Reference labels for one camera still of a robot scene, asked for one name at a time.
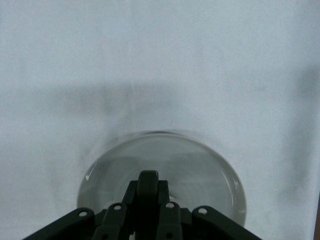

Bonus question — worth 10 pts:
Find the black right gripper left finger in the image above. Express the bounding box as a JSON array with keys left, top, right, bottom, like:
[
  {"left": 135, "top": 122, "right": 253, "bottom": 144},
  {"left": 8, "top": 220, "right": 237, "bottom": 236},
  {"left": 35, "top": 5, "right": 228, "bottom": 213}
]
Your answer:
[{"left": 23, "top": 179, "right": 141, "bottom": 240}]

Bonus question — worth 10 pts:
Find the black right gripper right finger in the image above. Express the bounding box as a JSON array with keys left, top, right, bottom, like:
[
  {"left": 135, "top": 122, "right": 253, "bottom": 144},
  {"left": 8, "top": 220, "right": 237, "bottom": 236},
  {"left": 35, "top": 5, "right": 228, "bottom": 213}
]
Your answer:
[{"left": 156, "top": 179, "right": 262, "bottom": 240}]

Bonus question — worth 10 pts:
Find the white cloth mat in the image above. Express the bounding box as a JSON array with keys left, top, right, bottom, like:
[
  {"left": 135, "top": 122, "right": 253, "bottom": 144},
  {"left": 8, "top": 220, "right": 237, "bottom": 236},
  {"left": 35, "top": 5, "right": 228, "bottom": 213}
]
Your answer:
[{"left": 0, "top": 0, "right": 320, "bottom": 240}]

